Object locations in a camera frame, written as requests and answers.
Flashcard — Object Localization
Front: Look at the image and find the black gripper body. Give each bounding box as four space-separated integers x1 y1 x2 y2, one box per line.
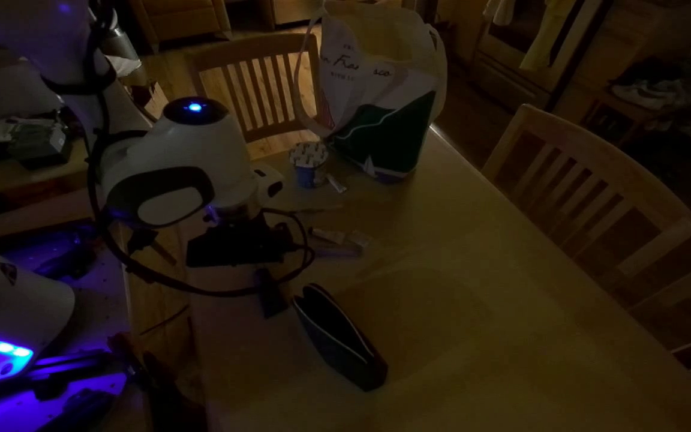
186 217 294 266

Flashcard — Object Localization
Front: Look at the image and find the dark tube with silver cap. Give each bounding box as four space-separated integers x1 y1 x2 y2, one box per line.
256 270 287 318

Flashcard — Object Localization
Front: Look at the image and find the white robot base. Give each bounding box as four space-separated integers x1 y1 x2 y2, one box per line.
0 258 73 379

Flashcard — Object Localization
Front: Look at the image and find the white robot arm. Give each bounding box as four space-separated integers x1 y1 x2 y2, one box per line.
43 0 294 266

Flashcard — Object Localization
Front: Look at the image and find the small purple tube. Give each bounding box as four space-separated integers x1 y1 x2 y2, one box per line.
308 229 362 259

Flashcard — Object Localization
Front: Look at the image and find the black zip pouch bag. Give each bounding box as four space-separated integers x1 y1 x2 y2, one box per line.
293 283 388 392

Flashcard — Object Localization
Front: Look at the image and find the white and green shopping bag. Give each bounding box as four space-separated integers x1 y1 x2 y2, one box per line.
318 0 445 180

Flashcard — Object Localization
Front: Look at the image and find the small blue-white cup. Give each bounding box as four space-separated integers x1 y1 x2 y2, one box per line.
287 142 329 191

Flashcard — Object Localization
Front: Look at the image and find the wooden chair behind table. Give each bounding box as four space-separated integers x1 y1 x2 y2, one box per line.
184 34 323 142

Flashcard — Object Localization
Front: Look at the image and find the wooden side desk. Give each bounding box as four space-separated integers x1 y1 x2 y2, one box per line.
0 80 119 203

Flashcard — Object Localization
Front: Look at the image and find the wooden chair at right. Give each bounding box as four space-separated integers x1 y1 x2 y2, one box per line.
482 101 691 403

